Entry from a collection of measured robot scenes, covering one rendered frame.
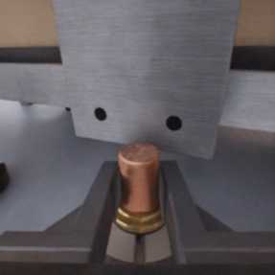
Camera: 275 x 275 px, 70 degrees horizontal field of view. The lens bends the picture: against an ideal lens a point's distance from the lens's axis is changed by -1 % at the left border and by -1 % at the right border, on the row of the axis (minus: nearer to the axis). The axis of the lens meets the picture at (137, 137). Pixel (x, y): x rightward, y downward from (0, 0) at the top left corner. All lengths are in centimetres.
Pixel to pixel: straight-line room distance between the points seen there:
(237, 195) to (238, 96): 16
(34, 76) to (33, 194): 16
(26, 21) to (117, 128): 22
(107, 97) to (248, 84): 11
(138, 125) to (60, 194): 19
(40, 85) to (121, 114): 14
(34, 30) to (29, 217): 24
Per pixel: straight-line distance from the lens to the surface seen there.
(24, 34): 34
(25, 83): 29
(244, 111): 19
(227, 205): 30
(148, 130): 15
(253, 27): 23
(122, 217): 16
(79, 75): 17
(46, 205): 30
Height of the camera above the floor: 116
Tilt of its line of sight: 27 degrees up
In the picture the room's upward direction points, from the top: 179 degrees clockwise
